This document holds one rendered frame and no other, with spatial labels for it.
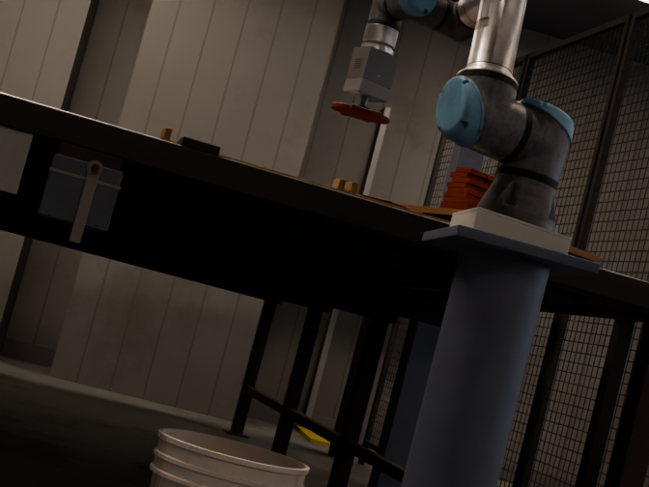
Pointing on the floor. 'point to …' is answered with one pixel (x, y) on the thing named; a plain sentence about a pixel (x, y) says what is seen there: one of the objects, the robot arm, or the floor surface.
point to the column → (481, 356)
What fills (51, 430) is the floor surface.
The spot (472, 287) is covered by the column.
